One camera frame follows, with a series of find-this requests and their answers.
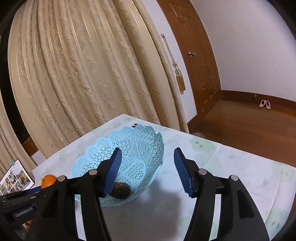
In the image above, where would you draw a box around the orange tangerine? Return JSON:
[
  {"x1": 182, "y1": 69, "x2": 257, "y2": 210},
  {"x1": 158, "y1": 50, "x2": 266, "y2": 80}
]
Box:
[{"x1": 41, "y1": 174, "x2": 57, "y2": 189}]

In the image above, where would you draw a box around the dark brown passion fruit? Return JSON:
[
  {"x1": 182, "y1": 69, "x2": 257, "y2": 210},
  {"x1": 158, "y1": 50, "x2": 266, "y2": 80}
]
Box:
[{"x1": 109, "y1": 182, "x2": 131, "y2": 199}]

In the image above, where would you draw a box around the photo collage card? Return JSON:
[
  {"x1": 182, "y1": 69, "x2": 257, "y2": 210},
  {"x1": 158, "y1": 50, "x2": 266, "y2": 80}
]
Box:
[{"x1": 0, "y1": 159, "x2": 35, "y2": 195}]

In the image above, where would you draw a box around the pale green patterned tablecloth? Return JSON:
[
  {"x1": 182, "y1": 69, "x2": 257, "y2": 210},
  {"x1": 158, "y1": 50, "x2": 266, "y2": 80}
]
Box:
[{"x1": 31, "y1": 113, "x2": 296, "y2": 241}]

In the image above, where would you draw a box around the light blue lattice basket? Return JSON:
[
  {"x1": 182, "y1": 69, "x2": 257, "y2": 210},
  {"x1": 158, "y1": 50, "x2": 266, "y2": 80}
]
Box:
[{"x1": 71, "y1": 125, "x2": 165, "y2": 208}]

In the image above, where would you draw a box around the pink slippers pair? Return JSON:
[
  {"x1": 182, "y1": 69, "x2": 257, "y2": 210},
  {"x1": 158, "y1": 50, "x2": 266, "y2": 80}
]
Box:
[{"x1": 259, "y1": 99, "x2": 271, "y2": 109}]

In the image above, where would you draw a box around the gold curtain tassel tieback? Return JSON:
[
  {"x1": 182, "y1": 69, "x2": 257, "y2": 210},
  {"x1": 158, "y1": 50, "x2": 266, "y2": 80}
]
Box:
[{"x1": 161, "y1": 34, "x2": 186, "y2": 94}]

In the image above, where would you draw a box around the beige patterned curtain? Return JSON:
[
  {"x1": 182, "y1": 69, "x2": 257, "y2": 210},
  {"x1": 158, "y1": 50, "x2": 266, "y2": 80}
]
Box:
[{"x1": 1, "y1": 1, "x2": 188, "y2": 157}]

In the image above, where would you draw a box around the silver door knob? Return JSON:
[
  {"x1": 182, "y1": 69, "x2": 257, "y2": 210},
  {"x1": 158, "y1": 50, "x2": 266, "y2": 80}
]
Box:
[{"x1": 188, "y1": 51, "x2": 196, "y2": 57}]

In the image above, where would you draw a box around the brown wooden door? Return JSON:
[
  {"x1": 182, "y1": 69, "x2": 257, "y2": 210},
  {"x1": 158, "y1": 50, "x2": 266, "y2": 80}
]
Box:
[{"x1": 158, "y1": 0, "x2": 221, "y2": 118}]

